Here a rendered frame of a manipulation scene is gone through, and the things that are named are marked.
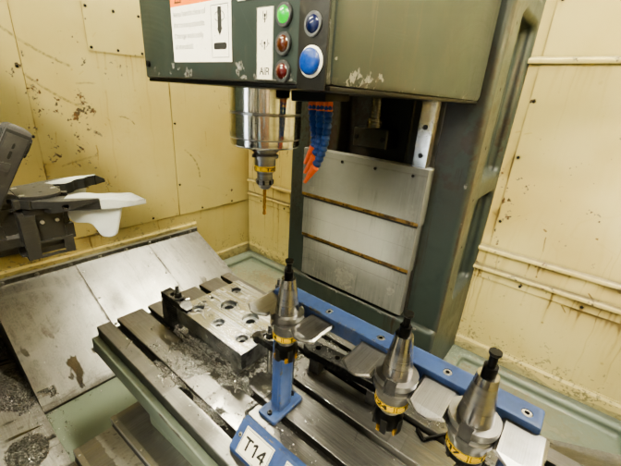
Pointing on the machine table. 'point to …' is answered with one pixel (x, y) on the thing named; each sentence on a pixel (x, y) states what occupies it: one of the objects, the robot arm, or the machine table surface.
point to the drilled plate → (248, 352)
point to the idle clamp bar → (320, 357)
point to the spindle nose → (263, 119)
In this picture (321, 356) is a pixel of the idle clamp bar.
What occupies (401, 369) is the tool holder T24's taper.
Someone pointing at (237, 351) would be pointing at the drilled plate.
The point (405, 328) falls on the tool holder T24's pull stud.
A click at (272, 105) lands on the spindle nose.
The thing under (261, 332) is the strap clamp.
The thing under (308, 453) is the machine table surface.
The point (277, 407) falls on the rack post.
